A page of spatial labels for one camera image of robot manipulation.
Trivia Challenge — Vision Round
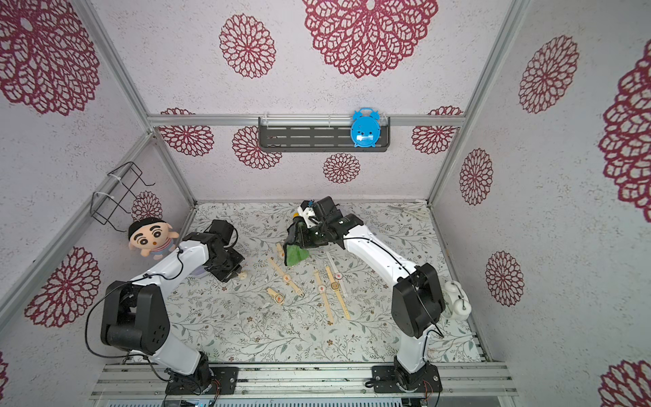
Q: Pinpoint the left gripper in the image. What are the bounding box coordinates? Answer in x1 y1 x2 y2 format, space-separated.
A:
209 248 245 283

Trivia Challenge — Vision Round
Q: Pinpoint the green cleaning cloth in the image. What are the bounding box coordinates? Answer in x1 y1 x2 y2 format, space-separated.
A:
283 244 310 267

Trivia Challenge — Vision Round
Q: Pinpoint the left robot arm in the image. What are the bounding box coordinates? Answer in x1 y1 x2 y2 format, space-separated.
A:
97 220 243 393

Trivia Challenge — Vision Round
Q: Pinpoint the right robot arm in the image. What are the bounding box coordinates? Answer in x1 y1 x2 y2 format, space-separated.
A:
282 197 446 378

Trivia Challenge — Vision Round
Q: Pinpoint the beige watch long diagonal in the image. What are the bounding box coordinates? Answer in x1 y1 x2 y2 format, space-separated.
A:
268 257 304 297

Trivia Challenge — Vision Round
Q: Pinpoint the beige watch long right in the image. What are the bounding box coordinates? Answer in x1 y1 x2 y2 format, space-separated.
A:
325 266 351 321

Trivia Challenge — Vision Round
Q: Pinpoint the beige watch long centre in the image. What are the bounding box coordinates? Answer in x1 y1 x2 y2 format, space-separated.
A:
315 270 334 326

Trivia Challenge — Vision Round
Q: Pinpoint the beige watch lower left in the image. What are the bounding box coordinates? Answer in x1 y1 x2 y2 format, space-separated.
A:
266 288 285 305

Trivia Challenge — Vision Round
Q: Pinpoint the purple pad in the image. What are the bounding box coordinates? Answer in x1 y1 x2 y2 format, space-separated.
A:
192 266 210 278

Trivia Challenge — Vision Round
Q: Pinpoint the cartoon boy plush doll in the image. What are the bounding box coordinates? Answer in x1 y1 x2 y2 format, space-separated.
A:
127 217 180 260

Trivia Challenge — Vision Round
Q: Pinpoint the blue alarm clock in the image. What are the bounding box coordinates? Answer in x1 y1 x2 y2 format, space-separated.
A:
350 108 381 149

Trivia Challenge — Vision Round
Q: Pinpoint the white alarm clock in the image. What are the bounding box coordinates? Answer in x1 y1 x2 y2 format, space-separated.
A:
442 281 472 321

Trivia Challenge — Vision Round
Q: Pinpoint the white strap watch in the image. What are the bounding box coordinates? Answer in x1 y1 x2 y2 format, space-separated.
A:
325 252 347 295

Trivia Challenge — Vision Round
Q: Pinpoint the grey wall shelf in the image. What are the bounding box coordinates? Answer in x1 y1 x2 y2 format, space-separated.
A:
258 118 391 154

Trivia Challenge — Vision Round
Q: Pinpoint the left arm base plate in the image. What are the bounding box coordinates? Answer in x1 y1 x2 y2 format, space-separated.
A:
165 366 240 396

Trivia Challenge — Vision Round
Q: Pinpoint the black wire rack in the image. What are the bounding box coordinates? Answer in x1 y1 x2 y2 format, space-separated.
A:
89 161 155 233

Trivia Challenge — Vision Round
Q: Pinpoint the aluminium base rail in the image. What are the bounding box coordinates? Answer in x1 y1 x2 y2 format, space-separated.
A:
90 362 519 400

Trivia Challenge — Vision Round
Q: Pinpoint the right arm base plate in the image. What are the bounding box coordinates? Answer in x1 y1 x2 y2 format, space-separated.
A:
366 364 442 393

